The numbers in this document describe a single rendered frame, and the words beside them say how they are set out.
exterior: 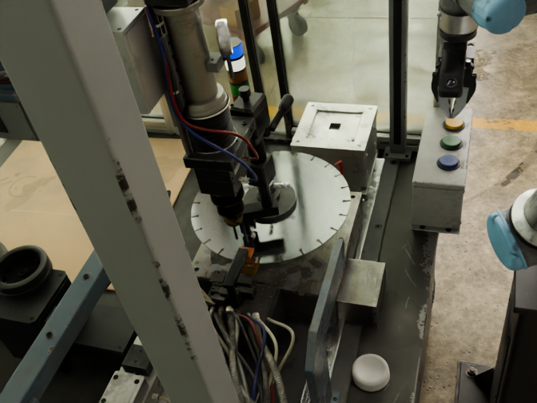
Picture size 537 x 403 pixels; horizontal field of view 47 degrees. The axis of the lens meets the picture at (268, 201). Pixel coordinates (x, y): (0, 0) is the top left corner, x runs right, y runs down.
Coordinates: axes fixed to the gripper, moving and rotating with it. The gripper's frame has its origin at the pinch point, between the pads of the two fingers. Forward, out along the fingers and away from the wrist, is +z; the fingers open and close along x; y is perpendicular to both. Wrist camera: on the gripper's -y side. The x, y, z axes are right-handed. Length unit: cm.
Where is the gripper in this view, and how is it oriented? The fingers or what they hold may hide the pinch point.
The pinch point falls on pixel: (451, 115)
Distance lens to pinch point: 140.5
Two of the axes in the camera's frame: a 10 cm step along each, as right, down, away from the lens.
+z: 1.4, 7.1, 6.9
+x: -9.5, -1.0, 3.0
